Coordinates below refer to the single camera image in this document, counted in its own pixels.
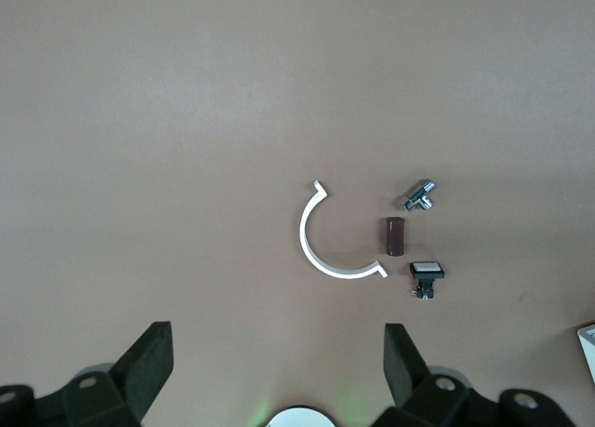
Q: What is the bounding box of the chrome metal pipe fitting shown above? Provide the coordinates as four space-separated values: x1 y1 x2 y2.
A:
400 179 438 212

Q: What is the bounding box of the white drawer cabinet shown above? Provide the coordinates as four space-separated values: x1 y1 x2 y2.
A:
575 323 595 387

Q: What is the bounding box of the brown table cover mat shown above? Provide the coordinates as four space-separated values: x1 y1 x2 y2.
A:
0 0 595 427

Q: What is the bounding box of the white half ring clamp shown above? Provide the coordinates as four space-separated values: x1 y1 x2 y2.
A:
298 180 389 279

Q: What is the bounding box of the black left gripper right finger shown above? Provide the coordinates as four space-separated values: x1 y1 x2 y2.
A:
383 323 575 427

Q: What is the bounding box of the small black clip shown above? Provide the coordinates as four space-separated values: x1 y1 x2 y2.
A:
408 260 446 302

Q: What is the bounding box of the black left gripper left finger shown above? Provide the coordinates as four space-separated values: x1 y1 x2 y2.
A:
0 321 175 427

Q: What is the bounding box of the small brown cylinder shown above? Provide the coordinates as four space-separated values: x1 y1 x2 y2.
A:
383 216 406 256

